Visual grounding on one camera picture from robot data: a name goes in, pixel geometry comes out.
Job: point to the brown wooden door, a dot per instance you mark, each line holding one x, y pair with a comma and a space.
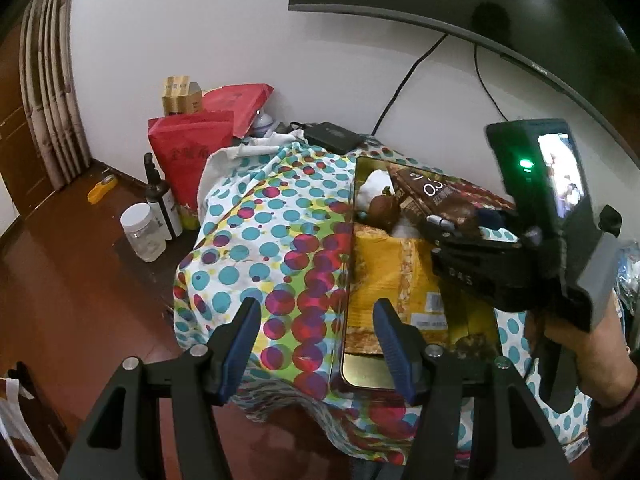
10, 135

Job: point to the dark glass bottle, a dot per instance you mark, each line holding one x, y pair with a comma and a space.
162, 205

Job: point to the large red paper bag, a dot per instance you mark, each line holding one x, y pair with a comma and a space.
192, 160

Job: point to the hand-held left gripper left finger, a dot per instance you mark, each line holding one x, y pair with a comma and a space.
237, 360

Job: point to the yellow snack packet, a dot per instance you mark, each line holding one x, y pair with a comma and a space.
390, 270

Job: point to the person's right hand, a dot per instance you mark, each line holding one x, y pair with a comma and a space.
600, 360

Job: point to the gold tin box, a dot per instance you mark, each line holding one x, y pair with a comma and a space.
365, 375

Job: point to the beige curtain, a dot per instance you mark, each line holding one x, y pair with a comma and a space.
50, 85

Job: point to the yellow plastic object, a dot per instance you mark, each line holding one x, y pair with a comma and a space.
100, 191

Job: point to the clear plastic jar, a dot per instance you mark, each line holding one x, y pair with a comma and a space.
142, 235

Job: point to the brown onion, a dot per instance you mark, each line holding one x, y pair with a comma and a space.
382, 207

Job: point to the black power adapter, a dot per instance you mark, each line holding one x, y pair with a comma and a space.
332, 136

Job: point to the white cloth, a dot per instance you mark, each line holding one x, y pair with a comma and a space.
240, 152

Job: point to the polka dot tablecloth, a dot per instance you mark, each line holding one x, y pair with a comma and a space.
300, 260

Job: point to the brown snack packet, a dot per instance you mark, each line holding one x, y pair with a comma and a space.
425, 192

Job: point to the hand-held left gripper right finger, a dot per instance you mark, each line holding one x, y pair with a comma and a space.
397, 360

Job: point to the red gift bag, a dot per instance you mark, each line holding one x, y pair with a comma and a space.
240, 105

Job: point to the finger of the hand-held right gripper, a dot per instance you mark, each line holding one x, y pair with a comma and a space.
492, 220
447, 230

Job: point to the person's right forearm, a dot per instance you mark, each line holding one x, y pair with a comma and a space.
617, 425

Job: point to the blue white ceramic jar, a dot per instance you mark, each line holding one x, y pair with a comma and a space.
262, 124

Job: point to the yellow cardboard carton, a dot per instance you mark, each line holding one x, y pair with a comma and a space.
177, 95

